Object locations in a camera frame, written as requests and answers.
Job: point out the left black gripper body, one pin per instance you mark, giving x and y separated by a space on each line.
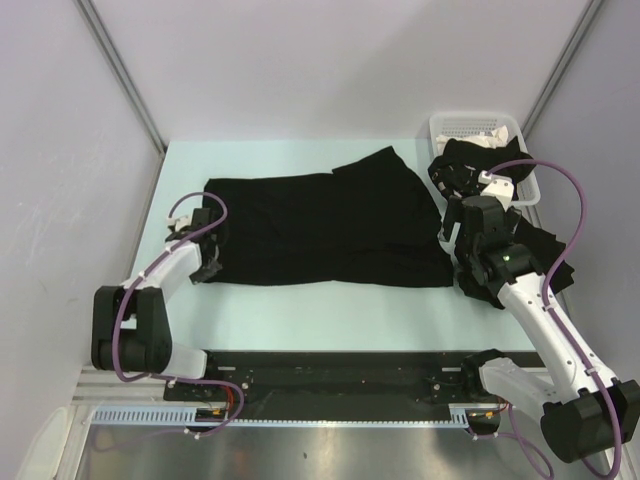
207 270

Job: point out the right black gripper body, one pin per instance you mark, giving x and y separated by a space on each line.
454 214

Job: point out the black t shirt blue logo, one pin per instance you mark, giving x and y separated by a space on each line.
369 222

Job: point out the white plastic laundry basket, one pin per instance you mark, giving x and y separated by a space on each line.
461 124

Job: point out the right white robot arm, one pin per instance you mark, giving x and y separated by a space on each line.
584 408

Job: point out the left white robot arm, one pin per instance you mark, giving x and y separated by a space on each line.
130 320

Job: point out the folded black shirt stack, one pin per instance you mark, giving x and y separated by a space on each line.
534 250

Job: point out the black shirts in basket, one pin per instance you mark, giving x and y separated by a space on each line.
455 172

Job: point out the white cloth in basket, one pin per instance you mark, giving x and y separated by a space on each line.
495 138

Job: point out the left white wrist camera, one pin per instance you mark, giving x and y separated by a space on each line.
178 223

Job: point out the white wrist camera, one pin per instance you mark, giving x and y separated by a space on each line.
498 187
178 223

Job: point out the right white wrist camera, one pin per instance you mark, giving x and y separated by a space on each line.
498 187

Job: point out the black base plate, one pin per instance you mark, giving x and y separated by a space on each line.
351 385

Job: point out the slotted cable duct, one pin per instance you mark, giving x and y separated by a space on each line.
207 418

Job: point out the left aluminium frame post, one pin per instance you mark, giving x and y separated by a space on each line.
111 54

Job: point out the aluminium frame post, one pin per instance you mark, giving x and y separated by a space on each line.
579 33
111 54

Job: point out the right aluminium frame post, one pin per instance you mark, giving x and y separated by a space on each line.
579 33

